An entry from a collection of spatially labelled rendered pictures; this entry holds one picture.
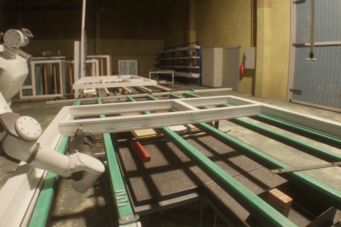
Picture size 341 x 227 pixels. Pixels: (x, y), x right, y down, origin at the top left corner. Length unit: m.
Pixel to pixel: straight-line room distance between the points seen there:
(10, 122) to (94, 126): 0.57
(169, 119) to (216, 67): 9.15
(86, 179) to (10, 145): 0.26
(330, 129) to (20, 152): 1.37
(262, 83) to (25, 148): 7.77
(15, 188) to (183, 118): 0.93
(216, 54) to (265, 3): 3.60
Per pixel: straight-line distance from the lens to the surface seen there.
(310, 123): 1.34
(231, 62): 9.95
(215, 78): 10.23
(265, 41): 8.04
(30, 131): 0.63
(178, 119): 1.20
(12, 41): 0.90
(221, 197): 1.05
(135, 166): 1.31
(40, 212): 0.61
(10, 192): 0.59
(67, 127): 1.12
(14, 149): 0.65
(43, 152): 0.64
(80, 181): 0.73
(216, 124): 1.98
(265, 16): 8.20
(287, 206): 0.90
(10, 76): 0.86
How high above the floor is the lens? 1.23
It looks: 10 degrees down
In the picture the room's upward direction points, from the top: straight up
